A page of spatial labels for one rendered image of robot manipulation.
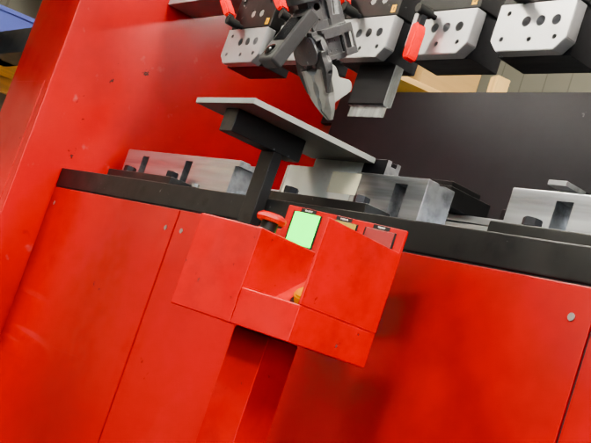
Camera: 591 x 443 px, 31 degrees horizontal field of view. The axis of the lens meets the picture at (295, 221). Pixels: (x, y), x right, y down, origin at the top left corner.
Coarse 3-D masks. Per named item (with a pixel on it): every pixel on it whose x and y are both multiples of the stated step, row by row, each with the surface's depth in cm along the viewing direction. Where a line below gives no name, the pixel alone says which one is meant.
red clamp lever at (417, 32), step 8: (416, 8) 172; (424, 8) 172; (424, 16) 172; (432, 16) 173; (416, 24) 172; (424, 24) 172; (416, 32) 171; (424, 32) 172; (408, 40) 172; (416, 40) 171; (408, 48) 171; (416, 48) 171; (408, 56) 171; (416, 56) 172
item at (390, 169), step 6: (378, 162) 178; (384, 162) 177; (390, 162) 176; (366, 168) 180; (372, 168) 179; (378, 168) 177; (384, 168) 176; (390, 168) 177; (396, 168) 177; (384, 174) 176; (390, 174) 177; (396, 174) 177
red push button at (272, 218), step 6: (264, 210) 135; (258, 216) 135; (264, 216) 134; (270, 216) 134; (276, 216) 134; (264, 222) 135; (270, 222) 135; (276, 222) 134; (282, 222) 134; (264, 228) 135; (270, 228) 135; (276, 228) 135
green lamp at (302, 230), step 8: (296, 216) 144; (304, 216) 143; (312, 216) 142; (296, 224) 144; (304, 224) 143; (312, 224) 142; (288, 232) 144; (296, 232) 143; (304, 232) 142; (312, 232) 142; (296, 240) 143; (304, 240) 142
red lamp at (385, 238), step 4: (368, 228) 136; (368, 232) 136; (372, 232) 136; (376, 232) 135; (380, 232) 135; (384, 232) 135; (388, 232) 134; (368, 236) 136; (372, 236) 136; (376, 236) 135; (380, 236) 135; (384, 236) 134; (388, 236) 134; (392, 236) 134; (376, 240) 135; (380, 240) 135; (384, 240) 134; (388, 240) 134; (384, 244) 134; (388, 244) 134
